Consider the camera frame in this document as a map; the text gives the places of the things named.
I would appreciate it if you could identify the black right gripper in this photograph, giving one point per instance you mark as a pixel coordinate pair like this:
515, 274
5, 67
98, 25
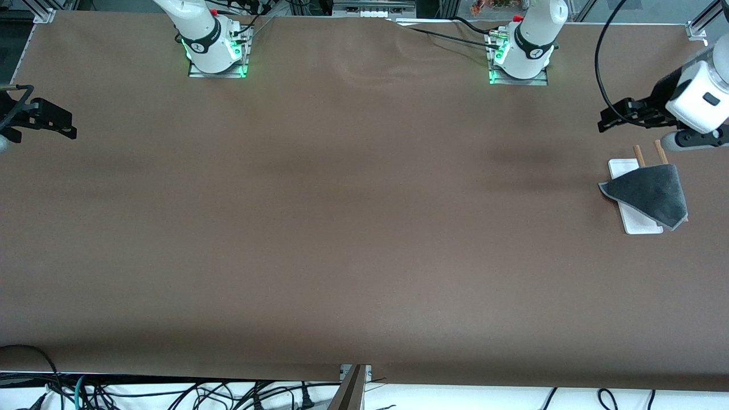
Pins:
7, 110

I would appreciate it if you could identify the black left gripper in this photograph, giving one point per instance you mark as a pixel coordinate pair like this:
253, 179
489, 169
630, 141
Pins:
664, 94

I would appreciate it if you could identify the pink and grey towel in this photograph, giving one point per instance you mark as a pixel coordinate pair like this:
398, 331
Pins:
649, 193

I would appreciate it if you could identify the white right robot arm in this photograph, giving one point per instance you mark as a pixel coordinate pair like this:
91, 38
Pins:
202, 34

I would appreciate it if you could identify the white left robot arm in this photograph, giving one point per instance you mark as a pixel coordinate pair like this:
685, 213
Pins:
532, 42

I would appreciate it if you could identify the white towel rack wooden rods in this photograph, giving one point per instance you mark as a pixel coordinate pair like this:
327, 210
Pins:
638, 225

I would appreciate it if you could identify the grey power strip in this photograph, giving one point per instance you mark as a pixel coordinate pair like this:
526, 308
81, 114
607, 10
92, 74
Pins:
373, 8

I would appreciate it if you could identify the grey support beam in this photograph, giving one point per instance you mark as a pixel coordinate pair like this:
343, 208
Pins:
348, 393

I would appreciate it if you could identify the aluminium frame corner bracket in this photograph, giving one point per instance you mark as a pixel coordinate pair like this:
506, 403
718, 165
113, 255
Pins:
697, 29
44, 12

